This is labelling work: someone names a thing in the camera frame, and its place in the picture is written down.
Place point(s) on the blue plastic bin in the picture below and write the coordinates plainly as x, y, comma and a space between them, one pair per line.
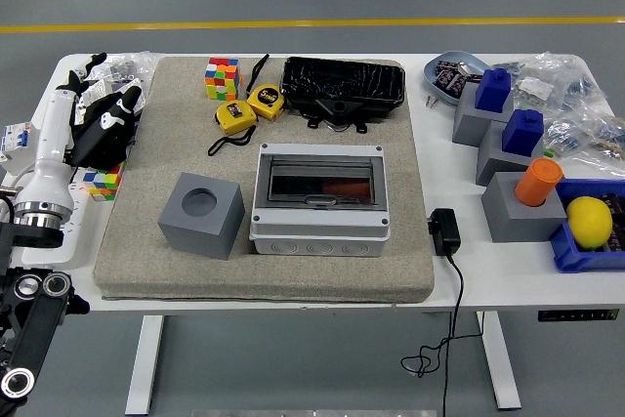
576, 261

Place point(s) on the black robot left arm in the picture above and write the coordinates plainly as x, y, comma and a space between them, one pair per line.
34, 319

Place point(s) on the brown silver small item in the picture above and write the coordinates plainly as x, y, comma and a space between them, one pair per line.
470, 71

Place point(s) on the black plastic tray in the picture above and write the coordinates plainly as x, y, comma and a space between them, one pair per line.
342, 77

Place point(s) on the clear bag of small parts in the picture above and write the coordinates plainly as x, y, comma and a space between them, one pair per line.
586, 134
132, 65
537, 87

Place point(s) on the dark printed snack packet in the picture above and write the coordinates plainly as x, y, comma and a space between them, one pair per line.
445, 66
451, 82

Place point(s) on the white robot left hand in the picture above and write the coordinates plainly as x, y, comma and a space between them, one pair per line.
49, 158

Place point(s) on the grey electrical junction box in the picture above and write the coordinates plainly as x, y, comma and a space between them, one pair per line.
317, 241

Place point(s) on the black power adapter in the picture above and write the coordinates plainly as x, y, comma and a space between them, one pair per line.
445, 234

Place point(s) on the black cloth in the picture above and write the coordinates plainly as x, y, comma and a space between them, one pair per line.
122, 143

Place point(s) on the blue battery block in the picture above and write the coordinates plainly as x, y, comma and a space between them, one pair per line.
523, 133
493, 90

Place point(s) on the yellow tape measure round label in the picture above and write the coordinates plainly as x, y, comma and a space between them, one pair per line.
266, 100

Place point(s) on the white table leg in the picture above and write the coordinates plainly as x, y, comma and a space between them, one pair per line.
500, 363
144, 363

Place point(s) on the white purple packaged parts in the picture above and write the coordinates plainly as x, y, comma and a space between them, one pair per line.
97, 90

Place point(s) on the large colourful puzzle cube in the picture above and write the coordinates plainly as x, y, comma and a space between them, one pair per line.
222, 77

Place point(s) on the yellow tape measure square label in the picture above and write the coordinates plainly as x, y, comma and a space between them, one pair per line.
235, 116

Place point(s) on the yellow lemon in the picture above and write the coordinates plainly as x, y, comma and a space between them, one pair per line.
590, 221

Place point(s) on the blue-grey dish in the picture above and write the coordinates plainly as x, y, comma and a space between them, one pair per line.
432, 80

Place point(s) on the orange cylinder battery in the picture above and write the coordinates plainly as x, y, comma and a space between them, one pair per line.
346, 188
537, 182

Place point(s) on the small colourful puzzle cube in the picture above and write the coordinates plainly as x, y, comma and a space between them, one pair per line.
102, 185

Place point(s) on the grey-brown fabric mat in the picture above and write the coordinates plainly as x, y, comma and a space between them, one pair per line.
293, 280

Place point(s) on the grey holder block round hole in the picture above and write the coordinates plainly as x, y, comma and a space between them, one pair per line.
205, 236

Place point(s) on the white circuit breaker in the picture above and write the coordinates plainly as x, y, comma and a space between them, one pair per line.
12, 141

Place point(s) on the white power strip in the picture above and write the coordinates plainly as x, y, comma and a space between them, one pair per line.
75, 231

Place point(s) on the small metal screws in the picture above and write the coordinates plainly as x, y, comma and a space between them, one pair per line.
431, 101

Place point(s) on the black desk control panel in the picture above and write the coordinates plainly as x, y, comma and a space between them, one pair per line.
578, 316

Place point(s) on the dark packets stack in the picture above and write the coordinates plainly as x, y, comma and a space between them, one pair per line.
617, 207

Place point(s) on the small green connector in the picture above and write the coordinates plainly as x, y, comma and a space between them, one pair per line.
550, 153

